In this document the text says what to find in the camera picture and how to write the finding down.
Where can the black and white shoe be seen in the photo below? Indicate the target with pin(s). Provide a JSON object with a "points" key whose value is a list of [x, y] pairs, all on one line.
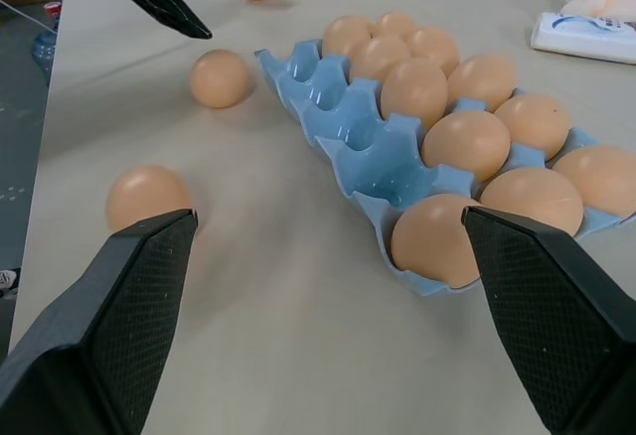
{"points": [[9, 281]]}

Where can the white printed package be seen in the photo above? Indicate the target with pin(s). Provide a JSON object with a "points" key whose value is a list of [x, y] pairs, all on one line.
{"points": [[581, 38]]}

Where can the blue water bottle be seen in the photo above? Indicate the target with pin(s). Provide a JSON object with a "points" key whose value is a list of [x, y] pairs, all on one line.
{"points": [[46, 50]]}

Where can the brown egg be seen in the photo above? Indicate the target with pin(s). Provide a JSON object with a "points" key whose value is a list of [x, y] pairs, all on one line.
{"points": [[436, 48], [429, 241], [482, 80], [531, 199], [380, 57], [534, 124], [220, 78], [467, 144], [415, 90], [146, 194], [598, 179], [396, 23], [346, 35]]}

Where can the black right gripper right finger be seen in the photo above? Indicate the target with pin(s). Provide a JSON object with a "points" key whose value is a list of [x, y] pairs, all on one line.
{"points": [[556, 316]]}

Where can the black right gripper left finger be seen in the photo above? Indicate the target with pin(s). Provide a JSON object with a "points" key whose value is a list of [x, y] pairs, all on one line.
{"points": [[89, 335]]}

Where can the blue plastic egg tray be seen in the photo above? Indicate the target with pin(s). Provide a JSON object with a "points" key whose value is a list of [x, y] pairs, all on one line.
{"points": [[358, 122]]}

